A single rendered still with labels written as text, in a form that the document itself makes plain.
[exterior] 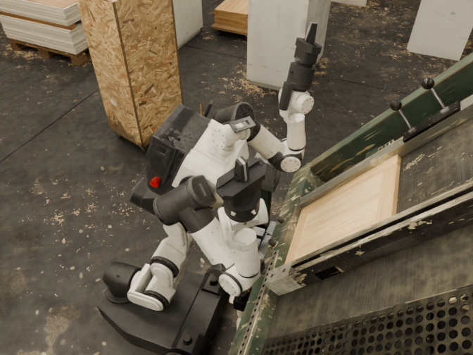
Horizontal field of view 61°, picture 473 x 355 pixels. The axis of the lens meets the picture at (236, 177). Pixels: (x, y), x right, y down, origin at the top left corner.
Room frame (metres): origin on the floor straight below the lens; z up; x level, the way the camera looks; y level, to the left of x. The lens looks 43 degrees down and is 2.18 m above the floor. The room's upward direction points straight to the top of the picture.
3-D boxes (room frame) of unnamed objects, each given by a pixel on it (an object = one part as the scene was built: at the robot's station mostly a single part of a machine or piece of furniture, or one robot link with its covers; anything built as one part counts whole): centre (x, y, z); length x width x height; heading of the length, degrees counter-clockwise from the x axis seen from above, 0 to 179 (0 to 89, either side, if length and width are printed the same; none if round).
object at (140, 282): (1.16, 0.44, 0.28); 0.21 x 0.20 x 0.13; 71
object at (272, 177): (1.47, -0.15, 0.84); 0.12 x 0.12 x 0.18; 70
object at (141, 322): (1.15, 0.41, 0.19); 0.64 x 0.52 x 0.33; 71
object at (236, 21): (5.04, -0.04, 0.15); 0.61 x 0.52 x 0.31; 155
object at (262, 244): (1.03, -0.07, 0.69); 0.50 x 0.14 x 0.24; 160
